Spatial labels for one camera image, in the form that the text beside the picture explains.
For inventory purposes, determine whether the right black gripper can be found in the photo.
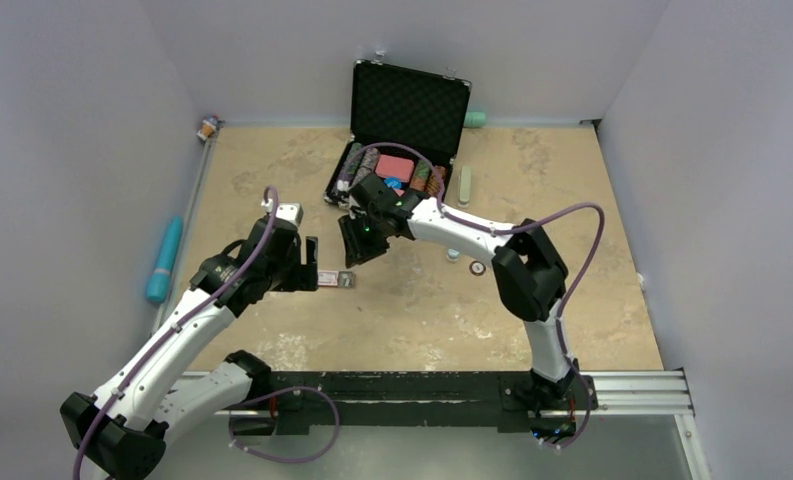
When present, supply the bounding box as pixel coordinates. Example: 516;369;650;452
340;210;391;268

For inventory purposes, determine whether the red white staple box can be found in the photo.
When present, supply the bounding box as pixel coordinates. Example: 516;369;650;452
318;270;356;289

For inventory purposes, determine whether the green stapler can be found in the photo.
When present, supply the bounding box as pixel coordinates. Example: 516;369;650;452
457;165;473;207

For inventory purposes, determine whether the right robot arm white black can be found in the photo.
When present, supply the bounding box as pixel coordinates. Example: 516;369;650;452
339;175;596;412

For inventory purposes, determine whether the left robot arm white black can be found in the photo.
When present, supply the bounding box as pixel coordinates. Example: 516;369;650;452
60;204;317;479

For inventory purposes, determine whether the blue dealer button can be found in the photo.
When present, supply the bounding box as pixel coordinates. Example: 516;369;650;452
384;177;403;195

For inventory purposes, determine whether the pink card deck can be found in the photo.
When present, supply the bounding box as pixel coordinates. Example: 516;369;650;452
375;154;415;183

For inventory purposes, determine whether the brown poker chip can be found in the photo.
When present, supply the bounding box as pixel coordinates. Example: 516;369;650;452
469;261;487;276

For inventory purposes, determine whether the black poker chip case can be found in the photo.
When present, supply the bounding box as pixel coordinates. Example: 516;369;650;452
323;59;472;209

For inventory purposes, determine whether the teal cylinder tool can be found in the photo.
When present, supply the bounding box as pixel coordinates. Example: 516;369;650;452
145;216;183;304

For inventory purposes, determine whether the mint green cylinder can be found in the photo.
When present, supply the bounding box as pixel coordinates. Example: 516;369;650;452
463;111;487;129

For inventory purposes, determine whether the small orange bottle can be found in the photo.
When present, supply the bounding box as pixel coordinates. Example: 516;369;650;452
196;115;220;142

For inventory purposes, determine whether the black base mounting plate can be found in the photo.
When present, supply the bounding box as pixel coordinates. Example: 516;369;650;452
230;370;599;437

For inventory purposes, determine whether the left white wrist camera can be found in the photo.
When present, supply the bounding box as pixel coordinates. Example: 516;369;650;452
261;199;304;228

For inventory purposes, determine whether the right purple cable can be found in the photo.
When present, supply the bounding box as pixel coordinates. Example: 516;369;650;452
342;142;606;452

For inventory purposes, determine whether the aluminium frame rail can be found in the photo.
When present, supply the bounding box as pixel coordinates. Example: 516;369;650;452
150;135;712;480

